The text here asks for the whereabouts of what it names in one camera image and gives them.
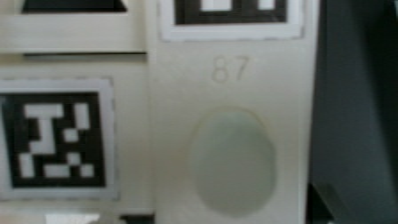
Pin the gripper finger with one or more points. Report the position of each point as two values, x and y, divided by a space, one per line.
328 210

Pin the white chair back frame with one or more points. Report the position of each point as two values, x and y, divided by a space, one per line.
228 52

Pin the white chair seat part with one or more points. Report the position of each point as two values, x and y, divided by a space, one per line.
76 172

